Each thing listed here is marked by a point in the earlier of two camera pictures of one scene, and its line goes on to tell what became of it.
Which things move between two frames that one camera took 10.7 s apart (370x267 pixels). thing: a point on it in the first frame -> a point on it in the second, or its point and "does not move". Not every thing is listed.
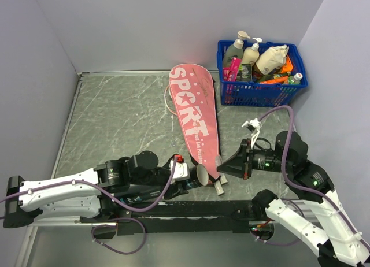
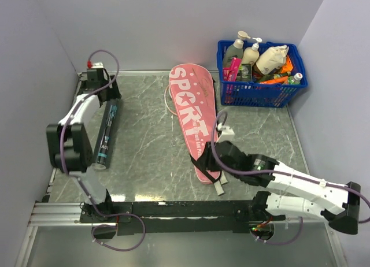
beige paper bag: (271, 59) does not move
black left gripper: (177, 189) -> (113, 92)
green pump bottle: (236, 49) does not move
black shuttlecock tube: (198, 176) -> (110, 114)
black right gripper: (239, 165) -> (206, 160)
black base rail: (183, 217) does not move
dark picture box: (245, 73) does not move
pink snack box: (230, 74) does not move
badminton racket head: (169, 101) does not move
